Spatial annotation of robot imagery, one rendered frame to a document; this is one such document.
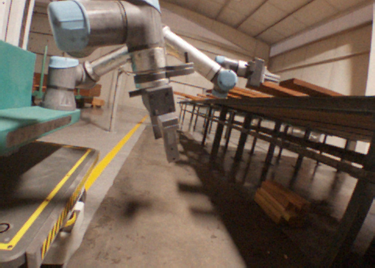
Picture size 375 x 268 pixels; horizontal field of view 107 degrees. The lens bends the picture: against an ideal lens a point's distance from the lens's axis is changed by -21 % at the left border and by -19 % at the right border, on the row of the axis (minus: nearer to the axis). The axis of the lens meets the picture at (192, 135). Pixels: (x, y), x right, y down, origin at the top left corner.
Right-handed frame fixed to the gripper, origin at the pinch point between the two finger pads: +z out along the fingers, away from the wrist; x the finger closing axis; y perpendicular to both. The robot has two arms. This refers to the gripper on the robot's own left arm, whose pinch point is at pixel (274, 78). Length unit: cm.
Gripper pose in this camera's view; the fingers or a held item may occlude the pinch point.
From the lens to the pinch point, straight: 94.3
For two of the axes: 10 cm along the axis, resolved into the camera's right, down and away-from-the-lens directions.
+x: -2.1, 9.7, 1.5
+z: 9.8, 2.0, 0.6
